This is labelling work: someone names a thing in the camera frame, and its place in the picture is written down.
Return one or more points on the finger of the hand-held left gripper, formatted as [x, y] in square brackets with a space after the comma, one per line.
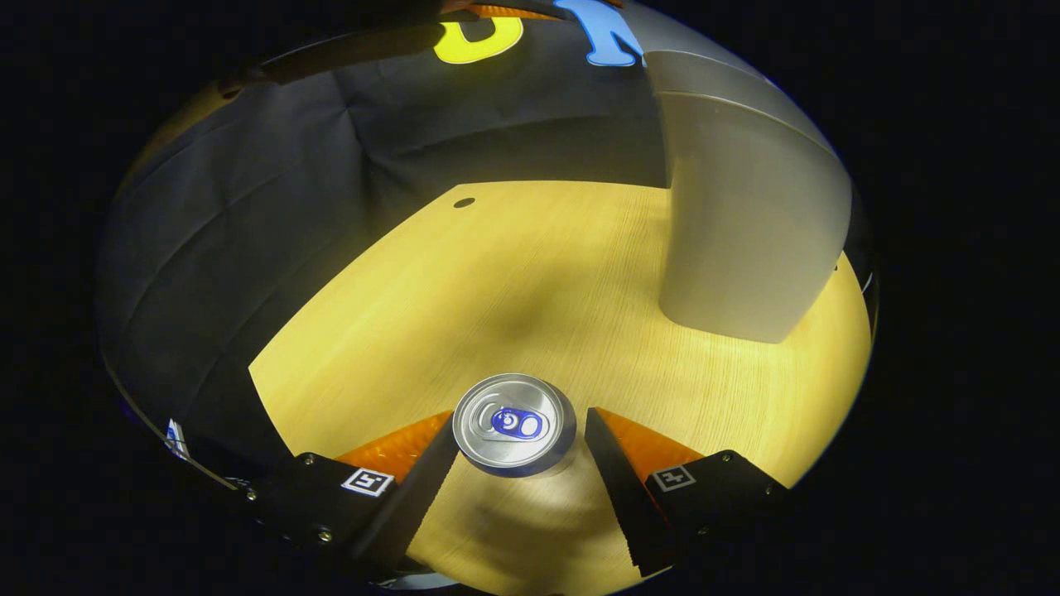
[348, 51]

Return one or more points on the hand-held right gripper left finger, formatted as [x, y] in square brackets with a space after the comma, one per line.
[414, 505]

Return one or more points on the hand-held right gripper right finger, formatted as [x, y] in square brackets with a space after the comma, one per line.
[621, 488]

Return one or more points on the silver blue pop can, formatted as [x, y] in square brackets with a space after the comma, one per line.
[513, 422]

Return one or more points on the white desktop garbage bin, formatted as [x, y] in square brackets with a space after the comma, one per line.
[745, 207]

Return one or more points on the light wooden desktop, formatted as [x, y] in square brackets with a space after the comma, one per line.
[513, 290]

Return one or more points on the black backdrop cloth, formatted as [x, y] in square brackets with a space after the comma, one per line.
[248, 215]

